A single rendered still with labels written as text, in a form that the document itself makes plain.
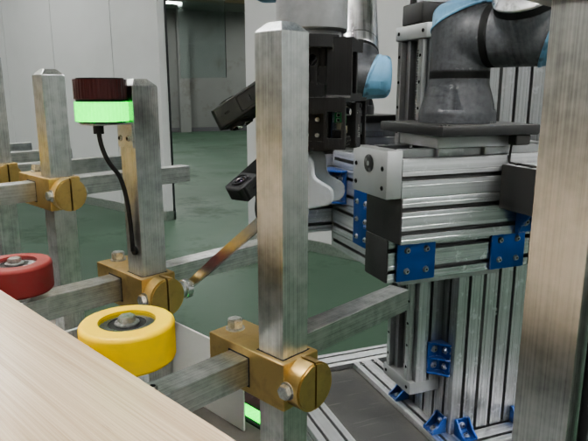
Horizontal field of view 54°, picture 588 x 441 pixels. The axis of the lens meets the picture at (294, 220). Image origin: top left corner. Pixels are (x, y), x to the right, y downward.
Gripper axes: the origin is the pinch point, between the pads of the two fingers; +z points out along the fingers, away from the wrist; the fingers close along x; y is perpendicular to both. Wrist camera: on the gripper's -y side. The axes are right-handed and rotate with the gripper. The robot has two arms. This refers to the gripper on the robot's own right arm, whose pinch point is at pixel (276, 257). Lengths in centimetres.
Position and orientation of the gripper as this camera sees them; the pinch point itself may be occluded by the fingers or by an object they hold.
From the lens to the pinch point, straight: 97.0
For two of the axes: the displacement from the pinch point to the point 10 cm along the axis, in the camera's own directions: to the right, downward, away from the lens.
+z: 0.1, 9.7, 2.3
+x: -7.2, -1.5, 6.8
